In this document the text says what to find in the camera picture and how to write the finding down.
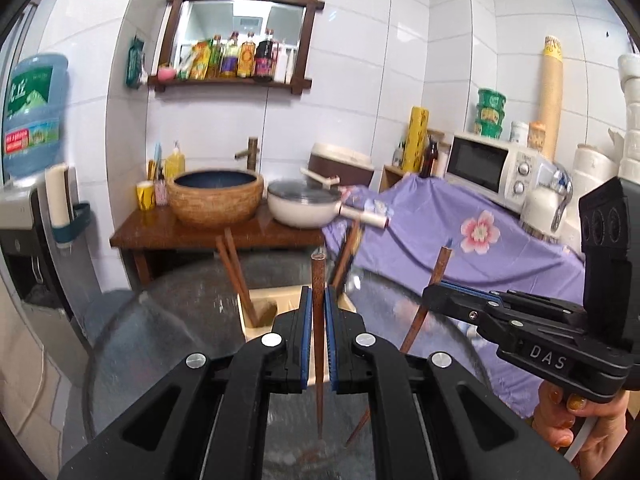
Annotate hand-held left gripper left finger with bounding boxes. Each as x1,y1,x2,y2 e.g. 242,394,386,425
57,285,314,480

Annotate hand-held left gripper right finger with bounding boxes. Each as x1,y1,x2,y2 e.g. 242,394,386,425
324,285,583,480

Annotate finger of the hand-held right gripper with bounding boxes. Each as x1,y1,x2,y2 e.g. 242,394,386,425
440,282,583,321
422,285,583,346

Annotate beige plastic utensil holder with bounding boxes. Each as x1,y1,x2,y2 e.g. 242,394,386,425
239,285,362,343

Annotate brown wooden chopstick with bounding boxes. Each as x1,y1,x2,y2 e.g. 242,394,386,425
224,227,253,306
344,245,456,450
215,237,260,328
310,252,329,442

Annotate person's right hand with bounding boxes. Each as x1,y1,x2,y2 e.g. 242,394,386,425
532,382,631,476

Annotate purple floral cloth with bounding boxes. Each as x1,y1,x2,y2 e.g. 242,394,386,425
322,172,588,418

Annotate white microwave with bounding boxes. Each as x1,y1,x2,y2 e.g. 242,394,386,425
445,131,556,211

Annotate white pan with lid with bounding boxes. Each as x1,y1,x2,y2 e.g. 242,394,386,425
267,167,391,229

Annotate wooden box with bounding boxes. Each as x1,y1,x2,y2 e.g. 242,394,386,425
380,165,417,193

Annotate brown glass bottle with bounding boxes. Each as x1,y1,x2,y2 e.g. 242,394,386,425
422,140,439,178

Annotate yellow roll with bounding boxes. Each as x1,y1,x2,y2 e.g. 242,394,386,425
402,106,430,173

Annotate woven basin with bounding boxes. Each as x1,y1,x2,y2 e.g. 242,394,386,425
167,170,264,229

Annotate dark wooden side table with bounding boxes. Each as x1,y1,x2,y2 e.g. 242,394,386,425
110,205,326,286

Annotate stack of green noodle cups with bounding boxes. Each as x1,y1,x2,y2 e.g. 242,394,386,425
474,88,508,140

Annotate bamboo faucet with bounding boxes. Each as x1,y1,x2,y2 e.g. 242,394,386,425
235,136,261,171

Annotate tall paper cup stack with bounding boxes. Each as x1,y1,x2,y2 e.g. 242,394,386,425
540,36,564,161

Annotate yellow cup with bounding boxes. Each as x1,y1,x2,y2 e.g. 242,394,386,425
136,182,157,212

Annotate yellow soap bottle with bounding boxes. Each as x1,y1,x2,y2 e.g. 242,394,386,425
165,141,186,181

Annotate toothbrushes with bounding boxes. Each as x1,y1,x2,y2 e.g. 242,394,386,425
147,142,164,184

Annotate white water dispenser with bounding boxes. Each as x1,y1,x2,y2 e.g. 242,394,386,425
0,180,87,313

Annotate green hanging packet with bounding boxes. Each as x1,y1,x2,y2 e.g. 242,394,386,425
125,35,146,90

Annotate wooden framed mirror shelf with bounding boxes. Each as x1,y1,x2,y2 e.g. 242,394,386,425
154,0,326,96

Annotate blue water bottle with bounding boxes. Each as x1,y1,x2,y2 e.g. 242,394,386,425
2,52,69,178

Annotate white cable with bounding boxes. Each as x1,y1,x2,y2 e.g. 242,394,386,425
562,415,598,463

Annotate teal wall holder with roll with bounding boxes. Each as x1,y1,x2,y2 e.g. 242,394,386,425
45,162,92,251

